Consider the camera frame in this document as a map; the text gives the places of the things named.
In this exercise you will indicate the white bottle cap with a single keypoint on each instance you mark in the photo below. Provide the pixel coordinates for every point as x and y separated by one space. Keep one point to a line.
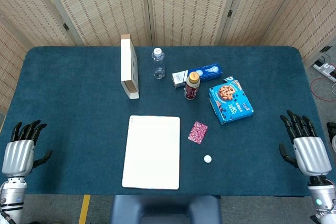
207 158

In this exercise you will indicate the white cardboard box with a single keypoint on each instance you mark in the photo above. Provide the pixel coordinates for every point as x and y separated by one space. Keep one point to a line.
126 61

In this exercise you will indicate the blue white toothpaste box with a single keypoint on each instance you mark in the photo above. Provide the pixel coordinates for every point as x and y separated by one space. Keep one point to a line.
207 72

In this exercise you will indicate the clear plastic water bottle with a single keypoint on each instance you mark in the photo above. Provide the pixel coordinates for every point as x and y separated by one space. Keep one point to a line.
158 64

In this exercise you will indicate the brown coffee bottle gold cap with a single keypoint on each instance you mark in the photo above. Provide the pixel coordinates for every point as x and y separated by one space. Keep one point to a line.
192 87

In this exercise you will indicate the black screen hinge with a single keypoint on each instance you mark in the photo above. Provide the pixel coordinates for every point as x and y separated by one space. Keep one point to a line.
230 13
66 27

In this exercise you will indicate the pink patterned packet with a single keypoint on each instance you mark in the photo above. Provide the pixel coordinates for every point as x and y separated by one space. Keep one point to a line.
197 132

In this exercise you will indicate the dark blue table cloth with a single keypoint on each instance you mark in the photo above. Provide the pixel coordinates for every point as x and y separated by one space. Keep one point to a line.
78 103

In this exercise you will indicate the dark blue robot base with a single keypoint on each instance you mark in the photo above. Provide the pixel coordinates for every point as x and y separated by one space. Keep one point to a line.
165 208

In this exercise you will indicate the black equipment stand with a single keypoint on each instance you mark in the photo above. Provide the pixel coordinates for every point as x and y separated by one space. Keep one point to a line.
331 129

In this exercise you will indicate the beige woven folding screen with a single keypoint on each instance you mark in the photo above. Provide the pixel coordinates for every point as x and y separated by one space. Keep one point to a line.
105 3

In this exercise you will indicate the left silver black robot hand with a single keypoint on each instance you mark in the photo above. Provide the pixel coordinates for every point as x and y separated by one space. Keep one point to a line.
18 155

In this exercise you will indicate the blue cookie box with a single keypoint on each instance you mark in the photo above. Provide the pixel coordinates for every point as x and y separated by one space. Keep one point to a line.
231 103

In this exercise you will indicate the white rectangular board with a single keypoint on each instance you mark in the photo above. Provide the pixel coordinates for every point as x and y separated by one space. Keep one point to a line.
151 153

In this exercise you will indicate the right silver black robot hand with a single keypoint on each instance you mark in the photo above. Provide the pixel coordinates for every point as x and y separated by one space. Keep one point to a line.
312 155

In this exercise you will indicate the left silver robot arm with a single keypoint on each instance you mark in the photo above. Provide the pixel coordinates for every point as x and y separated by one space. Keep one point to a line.
11 197

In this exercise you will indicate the white power strip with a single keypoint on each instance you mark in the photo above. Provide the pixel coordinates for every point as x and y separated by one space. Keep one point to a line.
325 69

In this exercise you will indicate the black power adapter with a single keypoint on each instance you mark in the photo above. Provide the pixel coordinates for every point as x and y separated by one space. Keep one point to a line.
325 49

